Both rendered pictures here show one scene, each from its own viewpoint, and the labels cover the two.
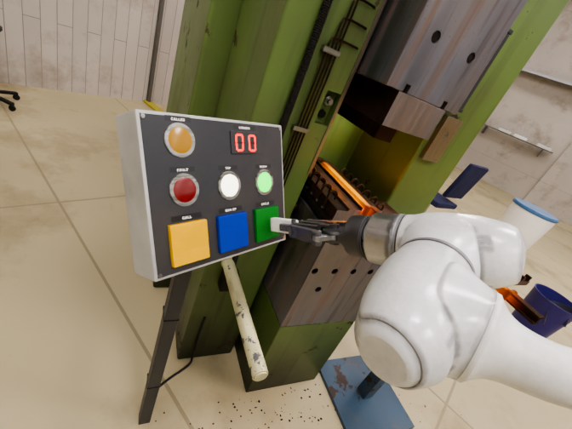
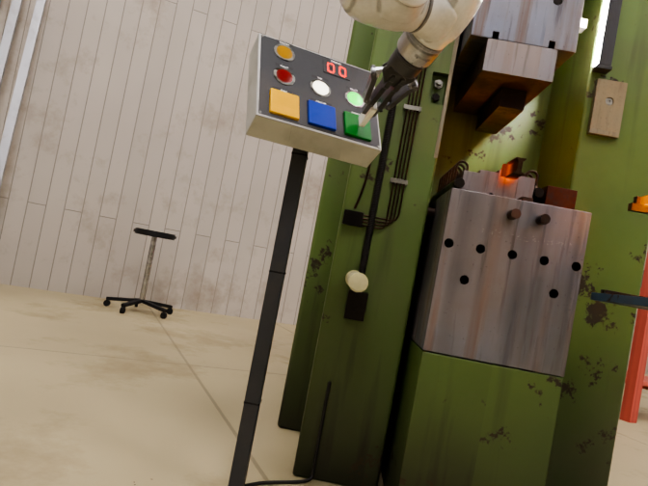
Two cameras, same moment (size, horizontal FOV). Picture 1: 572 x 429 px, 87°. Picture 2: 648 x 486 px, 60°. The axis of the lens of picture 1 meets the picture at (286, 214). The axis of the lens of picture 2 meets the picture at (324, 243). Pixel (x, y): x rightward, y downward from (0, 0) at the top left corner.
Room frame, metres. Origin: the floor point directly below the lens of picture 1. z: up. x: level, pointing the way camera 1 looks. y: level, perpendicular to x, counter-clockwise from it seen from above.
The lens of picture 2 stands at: (-0.58, -0.75, 0.65)
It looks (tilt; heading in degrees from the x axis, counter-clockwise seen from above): 2 degrees up; 35
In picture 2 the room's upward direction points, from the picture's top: 11 degrees clockwise
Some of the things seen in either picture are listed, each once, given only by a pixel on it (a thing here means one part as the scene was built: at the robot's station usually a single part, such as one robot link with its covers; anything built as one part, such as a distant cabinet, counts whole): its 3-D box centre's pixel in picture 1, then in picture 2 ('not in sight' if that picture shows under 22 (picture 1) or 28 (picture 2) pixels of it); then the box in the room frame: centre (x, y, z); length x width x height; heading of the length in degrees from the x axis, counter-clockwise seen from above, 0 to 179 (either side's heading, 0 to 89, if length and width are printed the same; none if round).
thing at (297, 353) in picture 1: (279, 307); (455, 422); (1.17, -0.16, 0.23); 0.56 x 0.38 x 0.47; 33
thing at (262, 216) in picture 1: (265, 223); (356, 127); (0.60, 0.04, 1.01); 0.07 x 0.05 x 0.07; 148
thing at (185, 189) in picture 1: (185, 190); (283, 76); (0.45, 0.18, 1.09); 0.05 x 0.03 x 0.04; 123
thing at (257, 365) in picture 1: (241, 310); (356, 280); (0.69, 0.01, 0.62); 0.44 x 0.05 x 0.05; 33
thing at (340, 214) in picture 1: (329, 187); (479, 194); (1.13, -0.12, 0.96); 0.42 x 0.20 x 0.09; 33
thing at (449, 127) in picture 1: (440, 140); (607, 108); (1.23, -0.43, 1.27); 0.09 x 0.02 x 0.17; 123
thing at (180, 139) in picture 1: (180, 140); (284, 52); (0.48, 0.22, 1.16); 0.05 x 0.03 x 0.04; 123
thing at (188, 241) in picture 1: (188, 242); (283, 105); (0.43, 0.14, 1.01); 0.07 x 0.05 x 0.07; 148
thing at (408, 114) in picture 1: (374, 97); (499, 84); (1.13, -0.12, 1.32); 0.42 x 0.20 x 0.10; 33
